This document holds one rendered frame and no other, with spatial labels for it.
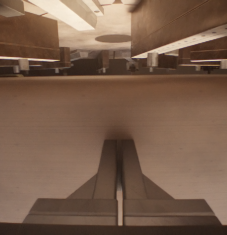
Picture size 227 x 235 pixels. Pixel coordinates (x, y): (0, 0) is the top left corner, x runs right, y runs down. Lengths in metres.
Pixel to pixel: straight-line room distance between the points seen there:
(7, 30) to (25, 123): 1.48
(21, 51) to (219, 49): 1.94
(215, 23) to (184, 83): 0.56
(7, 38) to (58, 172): 1.49
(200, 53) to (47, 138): 2.13
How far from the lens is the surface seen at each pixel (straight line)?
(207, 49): 2.21
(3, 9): 0.81
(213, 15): 0.73
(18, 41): 1.66
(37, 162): 0.19
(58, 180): 0.19
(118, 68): 6.09
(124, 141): 0.15
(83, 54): 3.80
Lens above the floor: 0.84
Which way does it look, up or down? 14 degrees up
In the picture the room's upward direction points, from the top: 179 degrees clockwise
